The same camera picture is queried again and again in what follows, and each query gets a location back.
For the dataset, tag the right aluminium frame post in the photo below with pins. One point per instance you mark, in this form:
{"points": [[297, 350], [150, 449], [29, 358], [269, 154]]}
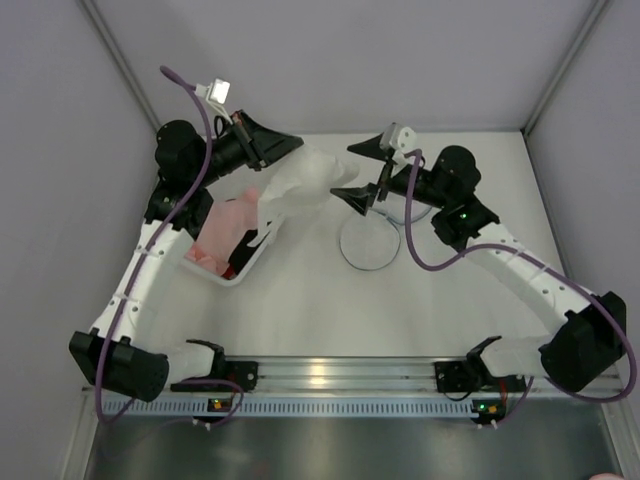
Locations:
{"points": [[579, 41]]}

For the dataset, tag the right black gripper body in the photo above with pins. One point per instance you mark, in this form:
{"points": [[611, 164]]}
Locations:
{"points": [[381, 176]]}

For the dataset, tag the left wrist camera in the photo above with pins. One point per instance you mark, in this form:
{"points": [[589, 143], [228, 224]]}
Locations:
{"points": [[215, 95]]}

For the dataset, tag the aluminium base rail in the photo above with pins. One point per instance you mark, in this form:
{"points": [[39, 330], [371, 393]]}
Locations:
{"points": [[350, 375]]}

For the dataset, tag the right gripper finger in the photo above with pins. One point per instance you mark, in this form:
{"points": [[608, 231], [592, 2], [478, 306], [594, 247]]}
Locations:
{"points": [[360, 199], [373, 148]]}

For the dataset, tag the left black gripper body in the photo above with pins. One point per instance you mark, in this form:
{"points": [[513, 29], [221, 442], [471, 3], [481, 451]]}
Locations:
{"points": [[249, 146]]}

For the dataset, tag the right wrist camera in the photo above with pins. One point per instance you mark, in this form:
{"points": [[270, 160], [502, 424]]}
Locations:
{"points": [[396, 142]]}

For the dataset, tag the round mesh laundry bag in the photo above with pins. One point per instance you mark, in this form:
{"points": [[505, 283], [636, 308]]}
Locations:
{"points": [[372, 242]]}

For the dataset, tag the pink garment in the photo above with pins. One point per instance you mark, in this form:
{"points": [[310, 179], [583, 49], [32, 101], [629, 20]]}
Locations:
{"points": [[224, 227]]}

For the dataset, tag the white plastic basket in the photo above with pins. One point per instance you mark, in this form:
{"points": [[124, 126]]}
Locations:
{"points": [[213, 277]]}

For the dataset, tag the black garment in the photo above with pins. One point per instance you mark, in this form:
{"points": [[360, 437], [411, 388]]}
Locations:
{"points": [[243, 252]]}

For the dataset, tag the red garment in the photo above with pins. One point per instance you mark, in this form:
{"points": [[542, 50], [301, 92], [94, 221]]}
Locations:
{"points": [[229, 273]]}

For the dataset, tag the slotted cable duct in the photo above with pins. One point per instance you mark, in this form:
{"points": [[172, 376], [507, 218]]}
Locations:
{"points": [[290, 407]]}

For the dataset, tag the white bra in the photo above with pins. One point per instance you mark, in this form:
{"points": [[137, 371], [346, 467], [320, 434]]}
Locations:
{"points": [[302, 183]]}

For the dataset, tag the left aluminium frame post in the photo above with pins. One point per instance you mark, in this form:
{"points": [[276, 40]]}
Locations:
{"points": [[117, 56]]}

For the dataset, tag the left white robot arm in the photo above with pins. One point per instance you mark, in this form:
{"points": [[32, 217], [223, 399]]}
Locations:
{"points": [[115, 355]]}

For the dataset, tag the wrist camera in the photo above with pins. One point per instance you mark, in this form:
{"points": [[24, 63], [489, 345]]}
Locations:
{"points": [[396, 142], [215, 95]]}

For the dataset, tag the aluminium frame post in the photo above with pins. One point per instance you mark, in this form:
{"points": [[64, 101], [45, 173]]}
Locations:
{"points": [[579, 41], [117, 56]]}

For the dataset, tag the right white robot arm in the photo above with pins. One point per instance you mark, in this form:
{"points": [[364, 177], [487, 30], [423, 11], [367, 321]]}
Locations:
{"points": [[585, 333]]}

